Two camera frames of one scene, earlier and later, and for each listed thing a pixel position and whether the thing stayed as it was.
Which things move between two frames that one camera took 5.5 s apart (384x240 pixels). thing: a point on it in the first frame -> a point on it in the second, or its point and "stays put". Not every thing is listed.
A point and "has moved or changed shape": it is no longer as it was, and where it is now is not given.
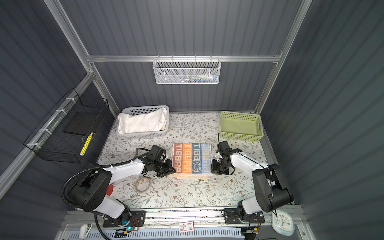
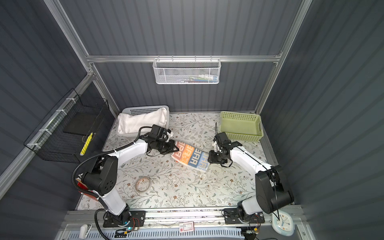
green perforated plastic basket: x=236 y=126 stays put
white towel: x=150 y=121 stays put
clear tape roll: x=142 y=184 stays put
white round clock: x=282 y=222 stays put
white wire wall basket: x=184 y=71 stays put
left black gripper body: x=163 y=168 -> x=165 y=147
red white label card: x=186 y=227 stays put
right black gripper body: x=218 y=166 -> x=216 y=156
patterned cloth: x=192 y=158 has moved or changed shape
